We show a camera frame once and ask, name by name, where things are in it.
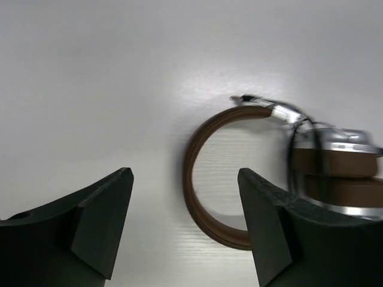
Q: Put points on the brown silver headphones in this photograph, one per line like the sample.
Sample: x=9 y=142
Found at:
x=325 y=164

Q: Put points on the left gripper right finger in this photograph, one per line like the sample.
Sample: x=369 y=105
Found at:
x=297 y=243

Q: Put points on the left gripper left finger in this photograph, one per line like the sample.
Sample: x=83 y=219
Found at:
x=72 y=241

